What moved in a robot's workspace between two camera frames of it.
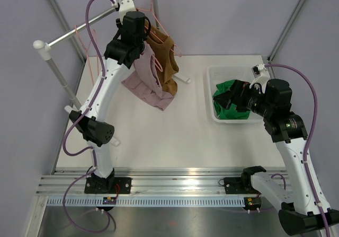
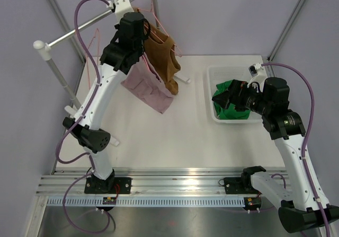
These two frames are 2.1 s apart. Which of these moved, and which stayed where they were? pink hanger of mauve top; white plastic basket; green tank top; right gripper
Moved: pink hanger of mauve top
Stayed: white plastic basket; right gripper; green tank top
